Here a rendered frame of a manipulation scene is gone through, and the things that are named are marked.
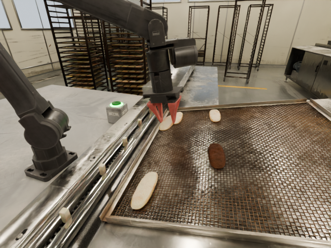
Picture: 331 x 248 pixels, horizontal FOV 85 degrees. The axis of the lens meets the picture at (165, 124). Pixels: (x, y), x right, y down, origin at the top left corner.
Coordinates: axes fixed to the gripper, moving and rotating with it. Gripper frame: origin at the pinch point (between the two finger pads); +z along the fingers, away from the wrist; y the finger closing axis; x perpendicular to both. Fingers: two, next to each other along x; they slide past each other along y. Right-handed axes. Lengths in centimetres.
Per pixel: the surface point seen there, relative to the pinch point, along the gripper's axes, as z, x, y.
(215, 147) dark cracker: 3.8, 7.5, -14.6
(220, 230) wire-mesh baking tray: 3.9, 28.5, -17.4
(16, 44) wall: -63, -286, 481
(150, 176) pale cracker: 4.4, 19.5, -2.3
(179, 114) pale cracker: 3.9, -12.8, 0.3
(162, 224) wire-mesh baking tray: 4.1, 29.5, -8.8
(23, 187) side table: 7.8, 26.0, 32.6
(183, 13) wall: -95, -682, 162
